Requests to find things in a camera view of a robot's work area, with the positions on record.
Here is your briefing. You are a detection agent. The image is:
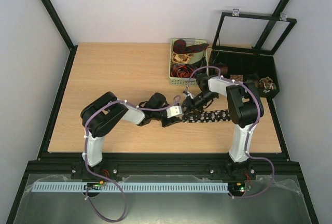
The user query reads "black white floral tie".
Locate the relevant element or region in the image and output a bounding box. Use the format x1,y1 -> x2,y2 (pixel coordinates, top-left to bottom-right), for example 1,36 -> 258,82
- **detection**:
179,109 -> 231,123

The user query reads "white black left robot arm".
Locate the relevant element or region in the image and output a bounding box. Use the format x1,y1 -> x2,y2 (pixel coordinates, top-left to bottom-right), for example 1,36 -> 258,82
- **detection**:
80,91 -> 183,167

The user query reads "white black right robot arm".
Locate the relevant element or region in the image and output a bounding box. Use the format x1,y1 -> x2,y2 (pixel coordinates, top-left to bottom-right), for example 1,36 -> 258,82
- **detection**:
183,74 -> 264,178

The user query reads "red navy striped tie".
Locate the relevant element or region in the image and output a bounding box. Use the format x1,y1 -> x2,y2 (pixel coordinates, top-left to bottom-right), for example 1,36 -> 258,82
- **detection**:
170,63 -> 195,78

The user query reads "red dotted rolled tie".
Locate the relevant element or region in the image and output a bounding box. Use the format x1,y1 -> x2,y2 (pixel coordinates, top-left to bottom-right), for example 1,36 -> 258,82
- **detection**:
230,74 -> 244,82

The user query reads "beige patterned tie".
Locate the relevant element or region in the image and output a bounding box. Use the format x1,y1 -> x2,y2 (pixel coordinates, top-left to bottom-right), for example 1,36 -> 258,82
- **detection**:
171,53 -> 194,64

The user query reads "light green plastic basket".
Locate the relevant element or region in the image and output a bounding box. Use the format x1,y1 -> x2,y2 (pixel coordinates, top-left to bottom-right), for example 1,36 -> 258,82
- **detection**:
169,38 -> 209,86

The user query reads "dark red rolled tie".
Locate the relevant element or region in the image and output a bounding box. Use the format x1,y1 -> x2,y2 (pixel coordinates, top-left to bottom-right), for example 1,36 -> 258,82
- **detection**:
172,39 -> 209,54

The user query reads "black tie storage box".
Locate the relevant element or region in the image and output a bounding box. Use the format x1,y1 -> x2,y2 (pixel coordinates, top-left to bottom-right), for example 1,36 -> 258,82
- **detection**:
209,50 -> 280,99

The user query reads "brown patterned rolled tie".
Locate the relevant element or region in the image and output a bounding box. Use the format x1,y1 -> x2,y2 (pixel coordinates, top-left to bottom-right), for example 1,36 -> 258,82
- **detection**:
259,77 -> 277,90

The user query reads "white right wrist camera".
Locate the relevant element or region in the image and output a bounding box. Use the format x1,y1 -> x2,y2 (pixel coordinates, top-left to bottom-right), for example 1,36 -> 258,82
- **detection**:
183,91 -> 195,100

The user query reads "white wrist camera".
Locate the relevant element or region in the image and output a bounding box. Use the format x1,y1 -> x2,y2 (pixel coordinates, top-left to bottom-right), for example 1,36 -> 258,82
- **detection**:
166,105 -> 183,118
183,91 -> 195,100

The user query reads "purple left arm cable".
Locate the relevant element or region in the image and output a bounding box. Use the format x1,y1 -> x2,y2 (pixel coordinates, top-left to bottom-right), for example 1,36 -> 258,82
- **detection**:
83,95 -> 182,221

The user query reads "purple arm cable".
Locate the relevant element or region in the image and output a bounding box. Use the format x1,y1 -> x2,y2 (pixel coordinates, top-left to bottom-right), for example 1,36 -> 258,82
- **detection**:
184,65 -> 275,200
83,95 -> 182,221

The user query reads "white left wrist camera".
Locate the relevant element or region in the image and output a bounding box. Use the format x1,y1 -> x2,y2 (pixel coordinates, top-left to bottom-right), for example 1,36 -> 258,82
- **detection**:
166,105 -> 183,118

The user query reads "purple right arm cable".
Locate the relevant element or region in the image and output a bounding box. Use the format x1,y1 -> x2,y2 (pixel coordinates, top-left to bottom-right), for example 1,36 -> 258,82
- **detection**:
184,65 -> 275,200

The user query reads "light blue slotted cable duct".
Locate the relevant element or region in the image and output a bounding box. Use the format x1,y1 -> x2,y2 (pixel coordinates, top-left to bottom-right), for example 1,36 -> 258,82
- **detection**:
31,182 -> 229,193

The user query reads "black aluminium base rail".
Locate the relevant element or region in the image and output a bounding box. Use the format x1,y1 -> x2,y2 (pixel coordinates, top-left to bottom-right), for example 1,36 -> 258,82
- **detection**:
23,153 -> 303,181

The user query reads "black right frame post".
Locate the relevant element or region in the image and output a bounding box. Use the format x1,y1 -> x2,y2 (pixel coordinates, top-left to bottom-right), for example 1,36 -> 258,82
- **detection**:
254,0 -> 290,49

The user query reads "black frame post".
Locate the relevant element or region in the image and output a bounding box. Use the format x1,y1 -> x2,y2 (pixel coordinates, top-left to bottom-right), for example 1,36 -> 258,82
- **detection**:
254,0 -> 290,49
41,0 -> 75,50

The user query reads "black left frame post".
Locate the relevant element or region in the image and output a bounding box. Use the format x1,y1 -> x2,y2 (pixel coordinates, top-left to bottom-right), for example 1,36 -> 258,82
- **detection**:
41,0 -> 75,50

